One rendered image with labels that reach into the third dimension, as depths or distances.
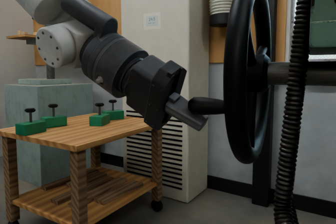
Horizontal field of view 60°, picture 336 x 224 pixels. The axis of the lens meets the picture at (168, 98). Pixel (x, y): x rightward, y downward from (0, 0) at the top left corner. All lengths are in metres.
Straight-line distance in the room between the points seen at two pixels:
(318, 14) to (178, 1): 1.43
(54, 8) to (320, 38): 0.43
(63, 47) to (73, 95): 1.85
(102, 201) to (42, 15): 1.07
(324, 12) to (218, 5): 1.42
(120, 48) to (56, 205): 1.19
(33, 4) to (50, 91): 1.67
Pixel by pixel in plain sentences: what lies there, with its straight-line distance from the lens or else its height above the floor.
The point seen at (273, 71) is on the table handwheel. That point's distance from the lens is 0.47.
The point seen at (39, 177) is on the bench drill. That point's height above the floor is 0.07.
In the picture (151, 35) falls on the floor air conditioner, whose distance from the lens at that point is 1.86.
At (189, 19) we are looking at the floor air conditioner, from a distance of 1.74.
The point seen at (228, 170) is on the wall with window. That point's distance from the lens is 2.03.
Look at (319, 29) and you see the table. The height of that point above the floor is 0.86.
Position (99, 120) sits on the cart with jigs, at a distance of 1.52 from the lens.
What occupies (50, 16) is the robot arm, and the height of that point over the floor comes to 0.91.
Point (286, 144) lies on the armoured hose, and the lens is 0.43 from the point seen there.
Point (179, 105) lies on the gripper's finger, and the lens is 0.42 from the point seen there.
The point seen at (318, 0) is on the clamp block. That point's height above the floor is 0.90.
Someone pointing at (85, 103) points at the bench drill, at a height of 0.55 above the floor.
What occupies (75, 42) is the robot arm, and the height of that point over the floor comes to 0.86.
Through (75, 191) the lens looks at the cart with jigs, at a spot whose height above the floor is 0.34.
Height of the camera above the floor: 0.82
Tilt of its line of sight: 6 degrees down
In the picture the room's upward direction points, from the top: straight up
